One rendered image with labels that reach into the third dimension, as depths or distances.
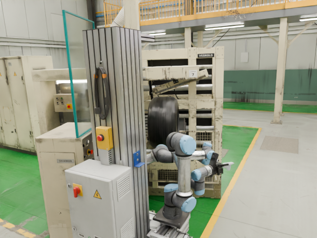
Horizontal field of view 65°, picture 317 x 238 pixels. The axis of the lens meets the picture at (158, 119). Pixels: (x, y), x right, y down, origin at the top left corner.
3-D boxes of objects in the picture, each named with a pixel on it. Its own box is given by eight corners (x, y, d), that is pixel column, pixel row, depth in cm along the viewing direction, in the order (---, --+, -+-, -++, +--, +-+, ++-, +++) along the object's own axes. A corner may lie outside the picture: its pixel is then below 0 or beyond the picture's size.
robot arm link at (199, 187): (196, 188, 191) (196, 174, 188) (207, 193, 182) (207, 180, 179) (188, 191, 186) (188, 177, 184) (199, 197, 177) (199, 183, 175)
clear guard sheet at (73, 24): (76, 138, 198) (62, 10, 178) (100, 122, 251) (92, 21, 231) (78, 138, 198) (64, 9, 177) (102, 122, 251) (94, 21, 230)
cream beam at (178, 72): (145, 80, 287) (145, 67, 283) (149, 79, 311) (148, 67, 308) (199, 79, 278) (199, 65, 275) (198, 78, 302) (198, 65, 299)
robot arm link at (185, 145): (183, 201, 185) (182, 130, 173) (197, 210, 173) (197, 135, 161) (171, 207, 178) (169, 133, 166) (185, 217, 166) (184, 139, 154)
